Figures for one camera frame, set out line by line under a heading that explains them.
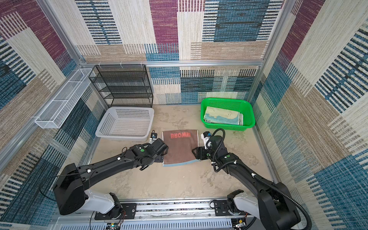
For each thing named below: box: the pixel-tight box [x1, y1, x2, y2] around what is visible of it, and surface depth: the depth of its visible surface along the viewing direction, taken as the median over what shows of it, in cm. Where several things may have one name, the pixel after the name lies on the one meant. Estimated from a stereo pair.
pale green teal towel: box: [203, 106, 244, 126], surface depth 108 cm
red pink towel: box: [161, 129, 200, 167], surface depth 99 cm
